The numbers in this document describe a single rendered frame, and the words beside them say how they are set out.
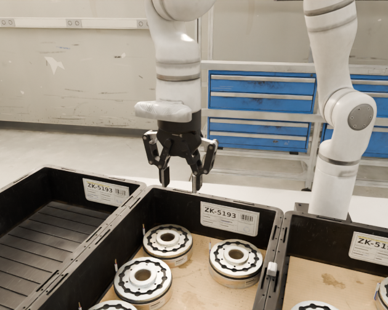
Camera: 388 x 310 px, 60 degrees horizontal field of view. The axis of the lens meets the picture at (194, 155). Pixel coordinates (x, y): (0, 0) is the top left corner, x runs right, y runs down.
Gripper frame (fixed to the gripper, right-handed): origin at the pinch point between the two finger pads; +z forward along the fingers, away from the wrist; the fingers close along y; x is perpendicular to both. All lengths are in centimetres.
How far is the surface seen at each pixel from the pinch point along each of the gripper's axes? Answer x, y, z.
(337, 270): -6.7, -29.8, 17.4
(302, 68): -179, -8, 9
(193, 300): 10.0, -6.3, 17.3
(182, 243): 0.3, -0.3, 14.1
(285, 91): -179, 1, 24
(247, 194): -50, -3, 30
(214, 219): -7.4, -4.3, 12.2
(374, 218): -50, -43, 30
